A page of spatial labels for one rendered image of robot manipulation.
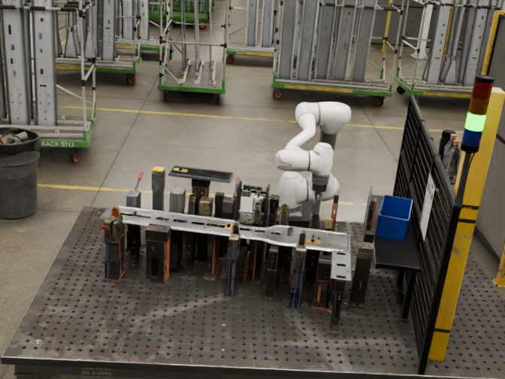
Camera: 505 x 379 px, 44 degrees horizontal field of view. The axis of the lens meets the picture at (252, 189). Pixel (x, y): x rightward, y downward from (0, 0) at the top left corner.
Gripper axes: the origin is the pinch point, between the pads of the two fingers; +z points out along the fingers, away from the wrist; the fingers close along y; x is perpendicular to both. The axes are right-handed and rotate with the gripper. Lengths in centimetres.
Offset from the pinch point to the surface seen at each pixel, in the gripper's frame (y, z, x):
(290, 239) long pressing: 0.8, 13.6, -12.0
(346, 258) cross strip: 13.8, 13.8, 18.1
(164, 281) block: 16, 41, -77
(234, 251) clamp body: 17.0, 16.3, -39.9
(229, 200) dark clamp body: -23, 6, -50
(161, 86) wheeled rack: -582, 87, -241
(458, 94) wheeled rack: -729, 89, 208
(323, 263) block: 18.5, 15.9, 6.5
